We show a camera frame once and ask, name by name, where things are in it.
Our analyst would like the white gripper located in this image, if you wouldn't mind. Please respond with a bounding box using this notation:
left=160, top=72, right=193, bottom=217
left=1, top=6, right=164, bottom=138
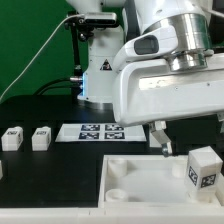
left=111, top=24, right=224, bottom=158

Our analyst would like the white square tabletop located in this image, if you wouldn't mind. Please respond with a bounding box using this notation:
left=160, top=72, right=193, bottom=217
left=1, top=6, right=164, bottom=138
left=98, top=155, right=224, bottom=208

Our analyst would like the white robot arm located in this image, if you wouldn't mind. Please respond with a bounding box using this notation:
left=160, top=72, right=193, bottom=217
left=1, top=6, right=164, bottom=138
left=67, top=0, right=224, bottom=154

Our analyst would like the white marker sheet with tags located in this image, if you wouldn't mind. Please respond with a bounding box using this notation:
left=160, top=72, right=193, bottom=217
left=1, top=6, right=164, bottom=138
left=56, top=123, right=146, bottom=142

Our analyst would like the white part at left edge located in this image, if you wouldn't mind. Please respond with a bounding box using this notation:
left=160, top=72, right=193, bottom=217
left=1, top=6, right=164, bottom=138
left=0, top=160, right=3, bottom=180

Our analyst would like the black camera on stand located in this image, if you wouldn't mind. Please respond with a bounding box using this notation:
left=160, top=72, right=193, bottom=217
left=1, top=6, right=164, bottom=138
left=66, top=12, right=123, bottom=105

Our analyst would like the black cable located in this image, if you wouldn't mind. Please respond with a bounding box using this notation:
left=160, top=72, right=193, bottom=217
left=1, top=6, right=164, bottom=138
left=34, top=77, right=83, bottom=96

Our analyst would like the white cable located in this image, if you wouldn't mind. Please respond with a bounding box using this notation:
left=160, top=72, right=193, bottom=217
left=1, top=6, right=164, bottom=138
left=0, top=14, right=84, bottom=104

